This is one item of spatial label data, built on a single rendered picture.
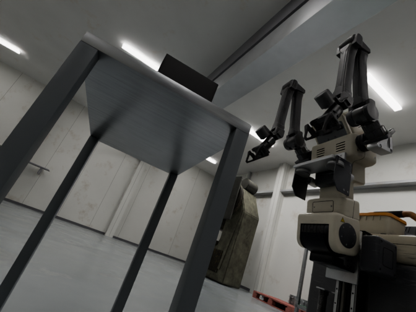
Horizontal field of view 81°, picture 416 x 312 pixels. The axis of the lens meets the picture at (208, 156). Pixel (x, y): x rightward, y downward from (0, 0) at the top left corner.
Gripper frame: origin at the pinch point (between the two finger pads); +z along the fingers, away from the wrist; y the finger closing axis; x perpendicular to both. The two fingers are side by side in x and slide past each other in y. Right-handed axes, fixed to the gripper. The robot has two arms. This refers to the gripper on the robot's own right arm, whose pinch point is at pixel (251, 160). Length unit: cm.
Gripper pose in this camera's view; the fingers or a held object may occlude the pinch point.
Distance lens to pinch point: 134.4
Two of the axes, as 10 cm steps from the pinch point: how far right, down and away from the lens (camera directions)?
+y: 4.0, -2.3, -8.9
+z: -6.7, 5.8, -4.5
